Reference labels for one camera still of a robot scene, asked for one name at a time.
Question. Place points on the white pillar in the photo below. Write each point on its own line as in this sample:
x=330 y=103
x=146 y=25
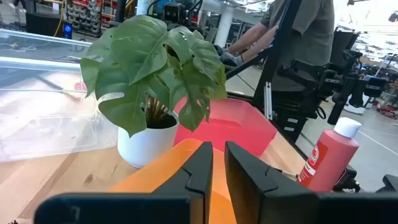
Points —
x=224 y=28

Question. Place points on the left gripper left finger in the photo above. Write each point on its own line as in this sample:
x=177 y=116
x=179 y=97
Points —
x=124 y=208

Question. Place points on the parts storage shelf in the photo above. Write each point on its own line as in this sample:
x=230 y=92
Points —
x=90 y=14

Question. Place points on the orange translucent plastic bin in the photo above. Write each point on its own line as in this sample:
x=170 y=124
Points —
x=161 y=174

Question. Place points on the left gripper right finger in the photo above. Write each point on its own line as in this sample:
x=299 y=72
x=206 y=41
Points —
x=264 y=199

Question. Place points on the black computer blue light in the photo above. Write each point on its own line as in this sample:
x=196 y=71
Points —
x=43 y=25

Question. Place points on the red paint bottle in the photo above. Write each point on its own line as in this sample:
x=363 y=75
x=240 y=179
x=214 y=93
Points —
x=329 y=155

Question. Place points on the pink translucent plastic bin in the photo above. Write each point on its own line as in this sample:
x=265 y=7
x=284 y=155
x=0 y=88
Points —
x=236 y=124

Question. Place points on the green plant in white pot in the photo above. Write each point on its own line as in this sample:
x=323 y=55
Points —
x=140 y=53

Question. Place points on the black aluminium rig frame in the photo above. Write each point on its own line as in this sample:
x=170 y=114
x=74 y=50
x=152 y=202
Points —
x=273 y=62

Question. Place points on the person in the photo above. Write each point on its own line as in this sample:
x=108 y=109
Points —
x=311 y=31

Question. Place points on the clear plastic bin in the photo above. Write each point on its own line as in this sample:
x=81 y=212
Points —
x=37 y=130

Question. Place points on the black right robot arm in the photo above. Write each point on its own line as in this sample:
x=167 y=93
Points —
x=186 y=12

